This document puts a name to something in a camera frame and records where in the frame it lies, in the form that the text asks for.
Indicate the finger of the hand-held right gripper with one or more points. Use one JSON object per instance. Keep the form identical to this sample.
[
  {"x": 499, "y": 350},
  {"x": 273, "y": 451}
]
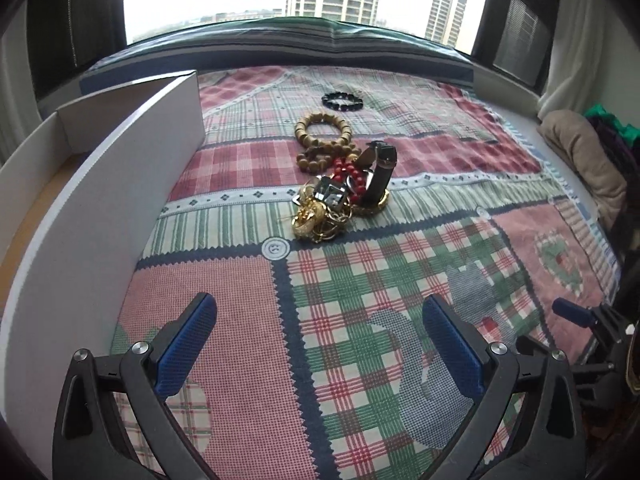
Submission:
[{"x": 572, "y": 311}]

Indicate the square-faced silver watch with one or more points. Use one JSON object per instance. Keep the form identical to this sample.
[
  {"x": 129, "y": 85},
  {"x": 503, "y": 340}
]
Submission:
[{"x": 330, "y": 192}]

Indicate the gold bangle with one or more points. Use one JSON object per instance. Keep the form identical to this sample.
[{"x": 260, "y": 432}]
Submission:
[{"x": 372, "y": 208}]

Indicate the patchwork plaid blanket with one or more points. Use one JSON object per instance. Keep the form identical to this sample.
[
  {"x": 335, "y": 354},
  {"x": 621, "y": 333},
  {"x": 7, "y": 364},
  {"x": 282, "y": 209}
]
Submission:
[{"x": 350, "y": 310}]

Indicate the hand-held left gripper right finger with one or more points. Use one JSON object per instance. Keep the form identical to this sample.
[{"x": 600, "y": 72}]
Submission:
[{"x": 452, "y": 345}]

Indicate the slim tall apartment building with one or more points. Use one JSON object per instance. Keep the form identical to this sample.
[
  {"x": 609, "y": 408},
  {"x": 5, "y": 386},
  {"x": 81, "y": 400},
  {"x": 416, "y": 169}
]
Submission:
[{"x": 445, "y": 15}]

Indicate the dark window frame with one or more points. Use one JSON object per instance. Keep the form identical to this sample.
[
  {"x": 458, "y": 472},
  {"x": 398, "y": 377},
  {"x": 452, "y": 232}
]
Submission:
[
  {"x": 75, "y": 20},
  {"x": 515, "y": 25}
]

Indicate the white cardboard box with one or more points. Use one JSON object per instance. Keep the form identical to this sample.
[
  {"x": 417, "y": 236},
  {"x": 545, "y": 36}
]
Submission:
[{"x": 100, "y": 210}]

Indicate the striped green blue pillow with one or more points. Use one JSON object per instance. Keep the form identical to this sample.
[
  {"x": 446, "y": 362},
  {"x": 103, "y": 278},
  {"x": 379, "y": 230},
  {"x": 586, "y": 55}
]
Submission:
[{"x": 300, "y": 40}]

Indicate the green cloth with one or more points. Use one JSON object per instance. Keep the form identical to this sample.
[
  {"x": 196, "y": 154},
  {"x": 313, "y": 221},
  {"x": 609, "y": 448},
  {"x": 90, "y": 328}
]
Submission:
[{"x": 607, "y": 115}]

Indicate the beige pillow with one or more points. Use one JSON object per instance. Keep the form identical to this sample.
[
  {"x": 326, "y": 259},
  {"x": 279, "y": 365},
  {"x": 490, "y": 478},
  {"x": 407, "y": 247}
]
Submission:
[{"x": 585, "y": 160}]

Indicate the white curtain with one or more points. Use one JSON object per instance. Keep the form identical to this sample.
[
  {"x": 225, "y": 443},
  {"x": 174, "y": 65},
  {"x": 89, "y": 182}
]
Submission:
[{"x": 575, "y": 35}]

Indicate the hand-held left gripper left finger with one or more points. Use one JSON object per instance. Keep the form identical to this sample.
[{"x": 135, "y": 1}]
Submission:
[{"x": 187, "y": 345}]

